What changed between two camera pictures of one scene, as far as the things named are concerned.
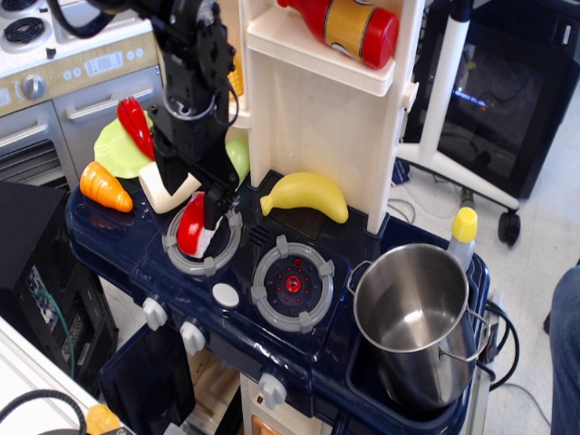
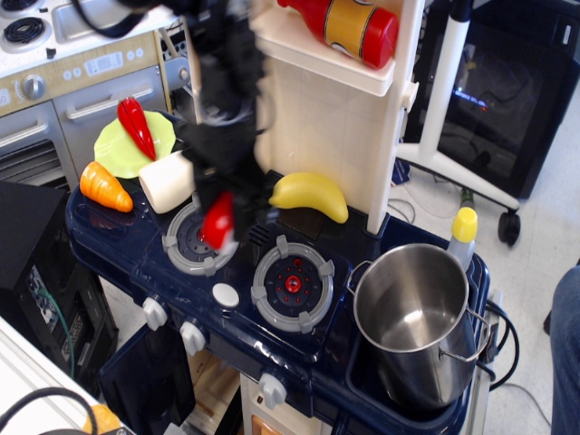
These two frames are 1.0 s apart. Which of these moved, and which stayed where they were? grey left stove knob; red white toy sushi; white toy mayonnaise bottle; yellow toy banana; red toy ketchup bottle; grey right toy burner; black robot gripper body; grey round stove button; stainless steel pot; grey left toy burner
Moved: red white toy sushi; black robot gripper body
Stayed: white toy mayonnaise bottle; yellow toy banana; stainless steel pot; grey round stove button; grey left stove knob; grey left toy burner; red toy ketchup bottle; grey right toy burner
